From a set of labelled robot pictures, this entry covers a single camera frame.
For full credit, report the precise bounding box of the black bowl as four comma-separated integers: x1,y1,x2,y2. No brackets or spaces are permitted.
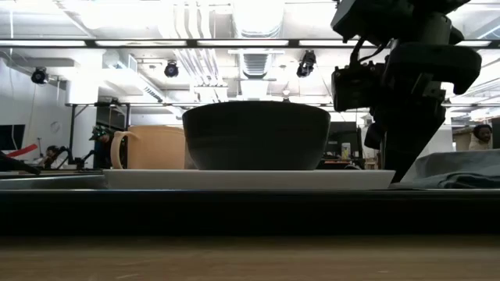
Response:
181,100,332,172

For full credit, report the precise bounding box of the black plastic tray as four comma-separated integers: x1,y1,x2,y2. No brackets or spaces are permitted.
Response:
0,173,500,237

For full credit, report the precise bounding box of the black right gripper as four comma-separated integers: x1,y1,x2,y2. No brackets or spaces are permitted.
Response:
363,41,484,184

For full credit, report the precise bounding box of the black metal rack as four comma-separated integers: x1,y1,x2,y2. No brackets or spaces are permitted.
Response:
63,101,132,170

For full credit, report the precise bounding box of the orange mug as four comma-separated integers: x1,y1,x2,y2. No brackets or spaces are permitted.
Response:
109,124,188,170

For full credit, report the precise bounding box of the grey cloth napkin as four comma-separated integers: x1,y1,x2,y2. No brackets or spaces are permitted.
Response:
387,148,500,190

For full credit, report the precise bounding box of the white round plate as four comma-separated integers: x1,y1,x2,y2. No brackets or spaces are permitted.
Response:
102,168,396,191

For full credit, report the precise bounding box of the black ceiling spotlight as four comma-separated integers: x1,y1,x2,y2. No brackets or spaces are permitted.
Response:
30,66,50,86
163,59,180,79
295,49,317,79

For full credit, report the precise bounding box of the red curved object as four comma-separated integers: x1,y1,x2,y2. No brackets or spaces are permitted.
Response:
6,143,39,158

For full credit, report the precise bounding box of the dark monitor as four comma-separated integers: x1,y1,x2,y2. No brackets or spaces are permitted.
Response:
327,121,359,162

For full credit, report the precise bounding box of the dark wall screen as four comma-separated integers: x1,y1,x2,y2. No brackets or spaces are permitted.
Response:
0,124,27,151

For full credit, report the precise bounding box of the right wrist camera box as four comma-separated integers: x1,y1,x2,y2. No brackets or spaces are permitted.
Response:
330,62,386,113

